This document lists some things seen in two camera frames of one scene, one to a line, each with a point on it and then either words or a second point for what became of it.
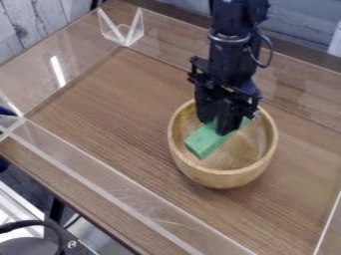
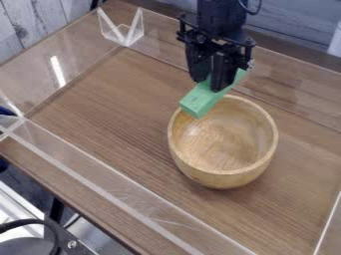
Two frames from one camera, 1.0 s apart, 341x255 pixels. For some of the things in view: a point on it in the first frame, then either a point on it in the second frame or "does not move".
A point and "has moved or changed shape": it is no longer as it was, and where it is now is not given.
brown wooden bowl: [236, 161] does not move
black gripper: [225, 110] to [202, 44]
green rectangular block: [206, 137] has moved or changed shape
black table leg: [57, 210] does not move
